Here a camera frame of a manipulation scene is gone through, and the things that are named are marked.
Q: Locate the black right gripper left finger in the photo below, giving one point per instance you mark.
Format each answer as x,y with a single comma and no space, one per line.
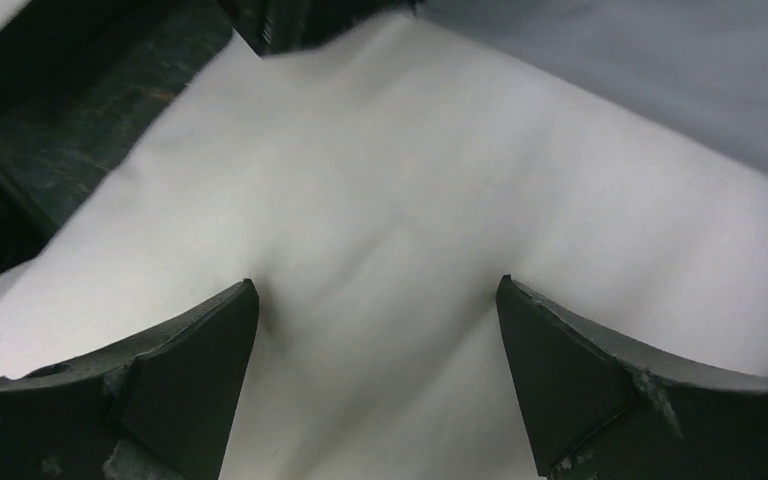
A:
158,404

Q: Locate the grey pillowcase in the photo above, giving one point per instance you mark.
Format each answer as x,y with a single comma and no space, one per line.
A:
699,68

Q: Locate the white pillow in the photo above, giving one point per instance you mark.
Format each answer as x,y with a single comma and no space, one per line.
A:
376,191

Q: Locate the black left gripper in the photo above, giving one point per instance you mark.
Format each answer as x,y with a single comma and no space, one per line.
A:
276,27

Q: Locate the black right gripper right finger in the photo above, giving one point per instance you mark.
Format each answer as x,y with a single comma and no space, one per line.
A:
598,404

